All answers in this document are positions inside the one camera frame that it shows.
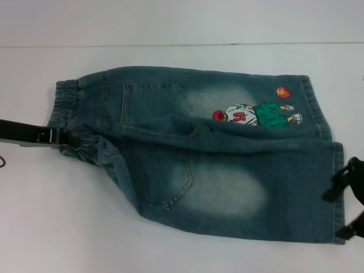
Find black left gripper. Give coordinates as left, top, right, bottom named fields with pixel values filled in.
left=0, top=118, right=81, bottom=149

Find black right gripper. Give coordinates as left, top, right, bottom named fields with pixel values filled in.
left=321, top=156, right=364, bottom=240

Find blue denim shorts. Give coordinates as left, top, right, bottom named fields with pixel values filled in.
left=47, top=65, right=346, bottom=246

